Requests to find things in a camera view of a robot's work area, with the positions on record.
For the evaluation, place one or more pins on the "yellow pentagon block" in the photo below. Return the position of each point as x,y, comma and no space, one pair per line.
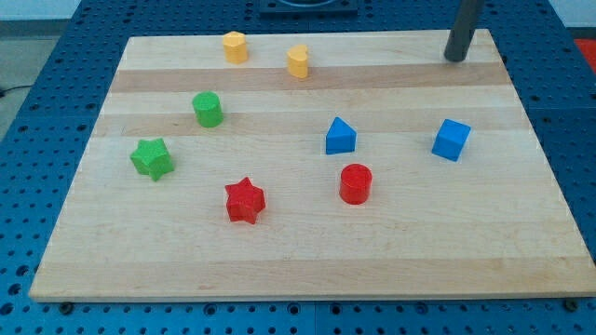
235,47

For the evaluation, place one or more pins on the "light wooden board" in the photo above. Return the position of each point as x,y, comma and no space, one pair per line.
491,225

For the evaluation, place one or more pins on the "green star block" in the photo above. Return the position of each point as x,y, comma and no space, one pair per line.
152,158

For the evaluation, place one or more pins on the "yellow heart block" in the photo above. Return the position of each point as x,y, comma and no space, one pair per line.
297,61

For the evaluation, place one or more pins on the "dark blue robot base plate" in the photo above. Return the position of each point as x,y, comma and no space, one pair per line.
306,7

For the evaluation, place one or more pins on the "red star block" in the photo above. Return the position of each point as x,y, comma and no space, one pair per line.
244,201

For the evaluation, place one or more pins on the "blue triangle block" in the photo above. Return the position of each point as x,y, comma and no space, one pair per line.
340,138

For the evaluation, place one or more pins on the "green cylinder block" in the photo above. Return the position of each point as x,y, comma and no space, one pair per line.
208,110

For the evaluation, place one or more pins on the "blue cube block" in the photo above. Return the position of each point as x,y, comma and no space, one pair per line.
450,140

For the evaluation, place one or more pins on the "red object at right edge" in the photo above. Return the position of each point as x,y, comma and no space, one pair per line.
587,46

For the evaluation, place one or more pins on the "red cylinder block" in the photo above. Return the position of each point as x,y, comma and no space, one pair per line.
355,184

